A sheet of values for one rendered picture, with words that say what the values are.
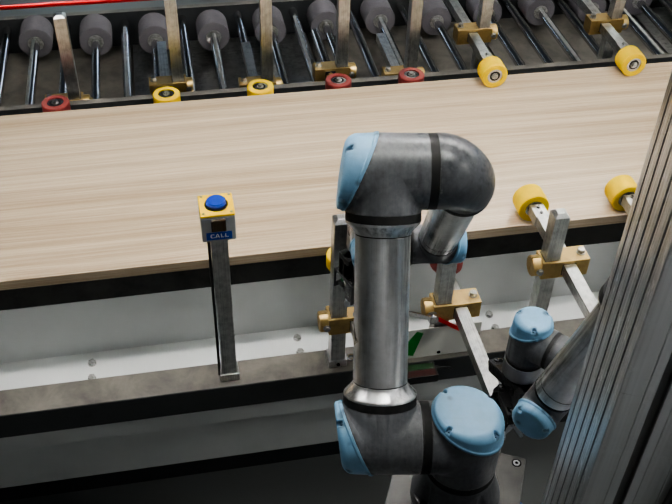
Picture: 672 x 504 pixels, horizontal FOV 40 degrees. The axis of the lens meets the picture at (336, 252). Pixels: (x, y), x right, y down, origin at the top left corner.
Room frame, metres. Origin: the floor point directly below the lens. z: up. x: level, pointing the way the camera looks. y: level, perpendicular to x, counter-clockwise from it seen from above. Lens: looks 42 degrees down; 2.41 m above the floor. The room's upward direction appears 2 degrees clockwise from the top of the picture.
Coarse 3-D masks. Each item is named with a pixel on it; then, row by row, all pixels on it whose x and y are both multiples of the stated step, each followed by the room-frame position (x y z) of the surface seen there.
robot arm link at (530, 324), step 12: (516, 312) 1.23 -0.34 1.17; (528, 312) 1.23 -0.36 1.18; (540, 312) 1.23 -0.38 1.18; (516, 324) 1.20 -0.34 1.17; (528, 324) 1.20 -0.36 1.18; (540, 324) 1.20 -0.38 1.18; (552, 324) 1.20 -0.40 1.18; (516, 336) 1.19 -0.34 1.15; (528, 336) 1.18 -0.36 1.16; (540, 336) 1.18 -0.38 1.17; (552, 336) 1.19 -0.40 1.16; (516, 348) 1.19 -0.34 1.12; (528, 348) 1.18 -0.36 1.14; (540, 348) 1.17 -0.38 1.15; (516, 360) 1.19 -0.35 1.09; (528, 360) 1.18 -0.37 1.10; (540, 360) 1.16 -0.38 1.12
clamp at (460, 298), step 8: (472, 288) 1.61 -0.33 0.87; (432, 296) 1.58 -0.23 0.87; (456, 296) 1.58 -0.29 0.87; (464, 296) 1.58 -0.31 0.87; (424, 304) 1.56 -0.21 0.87; (432, 304) 1.55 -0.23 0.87; (440, 304) 1.55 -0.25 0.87; (448, 304) 1.55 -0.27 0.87; (456, 304) 1.55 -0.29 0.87; (464, 304) 1.56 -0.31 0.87; (472, 304) 1.56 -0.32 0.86; (480, 304) 1.57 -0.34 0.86; (424, 312) 1.55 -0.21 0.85; (440, 312) 1.55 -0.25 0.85; (448, 312) 1.55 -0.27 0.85; (472, 312) 1.56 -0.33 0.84
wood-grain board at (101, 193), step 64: (0, 128) 2.17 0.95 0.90; (64, 128) 2.18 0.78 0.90; (128, 128) 2.19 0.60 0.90; (192, 128) 2.20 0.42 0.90; (256, 128) 2.21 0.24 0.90; (320, 128) 2.22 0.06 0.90; (384, 128) 2.23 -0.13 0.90; (448, 128) 2.24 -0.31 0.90; (512, 128) 2.25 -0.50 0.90; (576, 128) 2.26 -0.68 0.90; (640, 128) 2.27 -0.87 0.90; (0, 192) 1.88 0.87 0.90; (64, 192) 1.89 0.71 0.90; (128, 192) 1.90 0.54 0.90; (192, 192) 1.91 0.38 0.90; (256, 192) 1.91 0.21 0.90; (320, 192) 1.92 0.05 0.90; (512, 192) 1.95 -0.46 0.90; (576, 192) 1.96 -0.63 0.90; (0, 256) 1.64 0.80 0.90; (64, 256) 1.64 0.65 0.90; (128, 256) 1.65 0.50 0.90; (192, 256) 1.66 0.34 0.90; (256, 256) 1.67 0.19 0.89
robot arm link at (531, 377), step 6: (504, 360) 1.21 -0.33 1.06; (504, 366) 1.21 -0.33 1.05; (510, 366) 1.19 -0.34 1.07; (504, 372) 1.20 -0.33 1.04; (510, 372) 1.19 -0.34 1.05; (516, 372) 1.18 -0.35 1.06; (522, 372) 1.18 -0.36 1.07; (528, 372) 1.18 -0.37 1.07; (534, 372) 1.18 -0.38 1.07; (540, 372) 1.19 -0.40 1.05; (510, 378) 1.19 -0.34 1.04; (516, 378) 1.18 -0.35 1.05; (522, 378) 1.18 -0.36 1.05; (528, 378) 1.18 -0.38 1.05; (534, 378) 1.18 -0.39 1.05; (522, 384) 1.18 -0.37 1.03; (528, 384) 1.18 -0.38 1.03
